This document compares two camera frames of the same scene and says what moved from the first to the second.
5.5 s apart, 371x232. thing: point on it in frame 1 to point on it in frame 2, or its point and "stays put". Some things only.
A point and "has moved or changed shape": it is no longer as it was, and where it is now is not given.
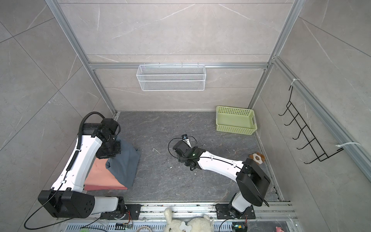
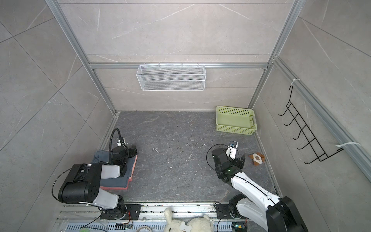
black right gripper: x=181 y=160 to x=241 y=163
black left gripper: x=117 y=151 to x=131 y=153
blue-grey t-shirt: x=124 y=165 has moved or changed shape
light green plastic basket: x=235 y=120 stays put
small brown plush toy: x=258 y=158 stays put
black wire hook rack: x=321 y=154 stays put
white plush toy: x=201 y=224 stays put
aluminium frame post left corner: x=56 y=7 stays put
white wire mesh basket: x=171 y=78 stays put
